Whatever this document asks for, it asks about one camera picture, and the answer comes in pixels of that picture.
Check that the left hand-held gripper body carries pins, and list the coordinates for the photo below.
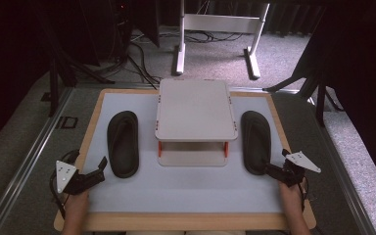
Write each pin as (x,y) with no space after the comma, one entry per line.
(66,174)

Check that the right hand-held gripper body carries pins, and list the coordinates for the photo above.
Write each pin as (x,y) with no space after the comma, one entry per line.
(294,171)

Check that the black slipper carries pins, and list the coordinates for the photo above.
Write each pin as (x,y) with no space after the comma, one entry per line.
(256,142)
(123,143)

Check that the person's right hand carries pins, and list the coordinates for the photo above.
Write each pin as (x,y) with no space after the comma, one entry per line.
(290,196)

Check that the person's left hand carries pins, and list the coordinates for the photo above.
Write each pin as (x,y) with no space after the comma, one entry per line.
(77,201)

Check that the black tripod stand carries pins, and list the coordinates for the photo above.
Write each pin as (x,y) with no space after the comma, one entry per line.
(310,78)
(62,65)

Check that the white two-tier shoe rack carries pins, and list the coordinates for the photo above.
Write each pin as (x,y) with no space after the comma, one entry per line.
(196,111)

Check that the dark computer tower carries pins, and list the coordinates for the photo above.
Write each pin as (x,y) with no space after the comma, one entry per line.
(111,29)

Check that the aluminium rail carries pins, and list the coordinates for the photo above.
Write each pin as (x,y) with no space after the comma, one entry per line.
(26,163)
(339,173)

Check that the black rail bracket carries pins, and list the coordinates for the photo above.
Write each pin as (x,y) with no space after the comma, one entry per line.
(67,122)

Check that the white desk frame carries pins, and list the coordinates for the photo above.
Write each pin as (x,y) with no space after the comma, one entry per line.
(220,23)

